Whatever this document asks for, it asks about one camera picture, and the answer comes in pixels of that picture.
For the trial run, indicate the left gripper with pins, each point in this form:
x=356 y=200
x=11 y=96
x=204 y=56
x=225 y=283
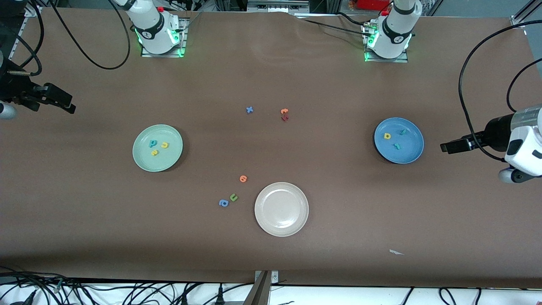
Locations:
x=496 y=131

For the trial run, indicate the blue plate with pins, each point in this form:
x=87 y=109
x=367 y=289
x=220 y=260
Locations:
x=408 y=152

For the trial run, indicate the white paper scrap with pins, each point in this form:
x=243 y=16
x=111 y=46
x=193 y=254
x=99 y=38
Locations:
x=396 y=252

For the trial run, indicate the green plate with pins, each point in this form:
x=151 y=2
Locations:
x=163 y=161

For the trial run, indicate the red box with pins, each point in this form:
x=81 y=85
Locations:
x=372 y=4

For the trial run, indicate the beige plate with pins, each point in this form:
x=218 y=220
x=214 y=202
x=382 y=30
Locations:
x=281 y=209

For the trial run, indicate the blue foam letter a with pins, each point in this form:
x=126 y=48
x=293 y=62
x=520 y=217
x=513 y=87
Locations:
x=223 y=203

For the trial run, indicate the brown table cover mat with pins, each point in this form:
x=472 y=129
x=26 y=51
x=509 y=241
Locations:
x=271 y=76

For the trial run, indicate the black power plug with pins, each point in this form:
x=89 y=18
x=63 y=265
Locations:
x=184 y=300
x=220 y=296

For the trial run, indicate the grey metal equipment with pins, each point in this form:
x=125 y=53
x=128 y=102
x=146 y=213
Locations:
x=275 y=6

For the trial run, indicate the aluminium frame profile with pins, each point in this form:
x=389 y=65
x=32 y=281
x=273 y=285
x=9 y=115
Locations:
x=525 y=12
x=31 y=12

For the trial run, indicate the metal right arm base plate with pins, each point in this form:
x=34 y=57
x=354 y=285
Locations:
x=146 y=54

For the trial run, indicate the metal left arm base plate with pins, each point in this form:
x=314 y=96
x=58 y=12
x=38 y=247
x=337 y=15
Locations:
x=402 y=59

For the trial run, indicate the grey metal bracket post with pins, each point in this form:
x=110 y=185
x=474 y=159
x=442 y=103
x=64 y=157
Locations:
x=260 y=292

